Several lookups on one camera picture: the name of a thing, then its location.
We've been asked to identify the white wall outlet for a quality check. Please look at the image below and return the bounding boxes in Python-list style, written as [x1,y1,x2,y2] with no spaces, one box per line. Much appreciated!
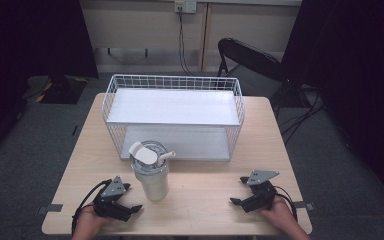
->
[174,0,198,15]

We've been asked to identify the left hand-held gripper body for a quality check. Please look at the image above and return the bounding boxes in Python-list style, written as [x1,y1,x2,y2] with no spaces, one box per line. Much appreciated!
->
[92,175,133,223]

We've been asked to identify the white tumbler cup with straw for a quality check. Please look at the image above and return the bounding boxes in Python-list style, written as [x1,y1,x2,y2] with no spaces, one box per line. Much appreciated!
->
[128,140,177,202]

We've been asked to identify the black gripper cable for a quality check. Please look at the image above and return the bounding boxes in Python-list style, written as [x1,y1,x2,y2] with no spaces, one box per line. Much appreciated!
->
[273,184,298,222]
[71,179,113,235]

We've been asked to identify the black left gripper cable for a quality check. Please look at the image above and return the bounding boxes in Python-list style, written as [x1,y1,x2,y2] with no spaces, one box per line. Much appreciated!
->
[71,179,113,235]

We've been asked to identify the dark curtain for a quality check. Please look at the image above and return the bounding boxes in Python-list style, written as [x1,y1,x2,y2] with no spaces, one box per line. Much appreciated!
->
[280,0,384,212]

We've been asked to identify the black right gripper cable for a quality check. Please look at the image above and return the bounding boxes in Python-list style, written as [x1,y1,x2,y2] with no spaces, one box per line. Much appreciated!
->
[273,184,298,222]

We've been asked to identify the white wire shelf rack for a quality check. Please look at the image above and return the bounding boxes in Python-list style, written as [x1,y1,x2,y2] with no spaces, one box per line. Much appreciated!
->
[101,73,247,163]

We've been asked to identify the black stand base yellow tape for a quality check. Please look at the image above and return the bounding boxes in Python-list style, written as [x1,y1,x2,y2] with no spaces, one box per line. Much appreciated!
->
[22,74,90,105]

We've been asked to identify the black floor cables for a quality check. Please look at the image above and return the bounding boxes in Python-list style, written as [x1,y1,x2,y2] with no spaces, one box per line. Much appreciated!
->
[275,83,328,145]

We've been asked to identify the black wall cable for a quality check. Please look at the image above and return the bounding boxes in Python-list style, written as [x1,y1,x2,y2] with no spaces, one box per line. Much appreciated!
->
[177,9,197,77]

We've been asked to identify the person's left hand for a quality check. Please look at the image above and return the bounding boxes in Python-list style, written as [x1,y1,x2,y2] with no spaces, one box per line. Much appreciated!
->
[74,203,114,235]

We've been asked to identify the black folding chair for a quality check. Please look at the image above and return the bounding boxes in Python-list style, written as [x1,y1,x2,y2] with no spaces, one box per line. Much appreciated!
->
[216,37,290,101]

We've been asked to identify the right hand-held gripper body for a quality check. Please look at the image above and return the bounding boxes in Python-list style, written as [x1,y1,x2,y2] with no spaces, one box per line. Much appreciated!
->
[241,169,280,214]

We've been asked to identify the person's right hand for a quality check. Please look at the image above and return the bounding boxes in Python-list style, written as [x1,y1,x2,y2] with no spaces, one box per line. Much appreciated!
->
[259,195,297,232]

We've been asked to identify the grey tape strip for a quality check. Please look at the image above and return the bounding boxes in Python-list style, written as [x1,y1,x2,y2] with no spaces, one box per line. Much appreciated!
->
[293,200,316,212]
[36,203,64,215]

